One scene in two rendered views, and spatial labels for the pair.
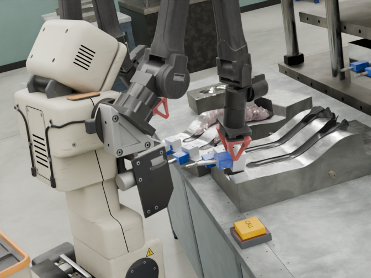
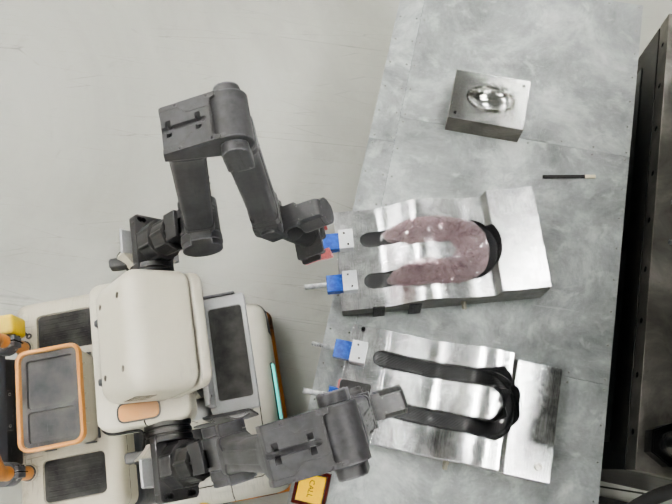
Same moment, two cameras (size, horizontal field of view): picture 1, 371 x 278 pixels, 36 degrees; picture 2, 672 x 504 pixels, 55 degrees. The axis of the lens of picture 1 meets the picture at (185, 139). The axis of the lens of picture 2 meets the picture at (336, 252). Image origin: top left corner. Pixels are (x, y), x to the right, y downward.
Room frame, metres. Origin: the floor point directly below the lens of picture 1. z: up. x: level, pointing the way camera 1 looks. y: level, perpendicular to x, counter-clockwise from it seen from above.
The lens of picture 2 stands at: (1.30, -0.19, 2.41)
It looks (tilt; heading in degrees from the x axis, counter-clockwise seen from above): 72 degrees down; 29
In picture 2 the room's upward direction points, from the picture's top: 6 degrees counter-clockwise
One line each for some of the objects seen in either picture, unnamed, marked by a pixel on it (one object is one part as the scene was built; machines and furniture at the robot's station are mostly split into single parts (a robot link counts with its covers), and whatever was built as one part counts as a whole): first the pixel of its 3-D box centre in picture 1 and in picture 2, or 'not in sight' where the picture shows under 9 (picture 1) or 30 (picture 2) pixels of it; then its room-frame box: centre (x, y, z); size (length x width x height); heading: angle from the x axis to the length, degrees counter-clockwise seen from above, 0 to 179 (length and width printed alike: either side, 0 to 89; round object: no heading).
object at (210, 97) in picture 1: (214, 97); (487, 105); (2.30, -0.16, 0.84); 0.20 x 0.15 x 0.07; 101
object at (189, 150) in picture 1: (178, 158); (331, 284); (1.66, 0.03, 0.86); 0.13 x 0.05 x 0.05; 118
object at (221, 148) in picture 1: (207, 161); (338, 349); (1.52, -0.05, 0.89); 0.13 x 0.05 x 0.05; 101
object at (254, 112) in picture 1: (233, 116); (437, 248); (1.84, -0.18, 0.90); 0.26 x 0.18 x 0.08; 118
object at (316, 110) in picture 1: (293, 135); (444, 393); (1.52, -0.31, 0.92); 0.35 x 0.16 x 0.09; 101
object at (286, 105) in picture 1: (234, 127); (436, 251); (1.85, -0.18, 0.86); 0.50 x 0.26 x 0.11; 118
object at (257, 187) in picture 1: (301, 150); (448, 401); (1.51, -0.33, 0.87); 0.50 x 0.26 x 0.14; 101
